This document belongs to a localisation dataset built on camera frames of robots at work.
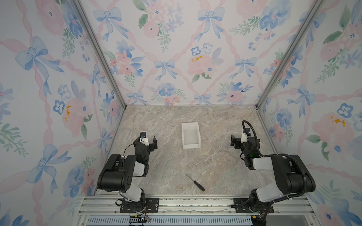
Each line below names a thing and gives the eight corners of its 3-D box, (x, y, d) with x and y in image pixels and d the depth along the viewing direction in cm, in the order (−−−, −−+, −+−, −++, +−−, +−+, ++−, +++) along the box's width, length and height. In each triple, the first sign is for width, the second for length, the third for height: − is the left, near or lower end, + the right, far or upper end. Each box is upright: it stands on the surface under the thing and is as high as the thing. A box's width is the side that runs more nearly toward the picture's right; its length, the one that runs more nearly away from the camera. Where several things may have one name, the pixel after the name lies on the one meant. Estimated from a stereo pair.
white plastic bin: (181, 149, 97) (181, 144, 91) (181, 127, 109) (181, 122, 103) (199, 149, 97) (200, 144, 91) (198, 127, 109) (198, 122, 103)
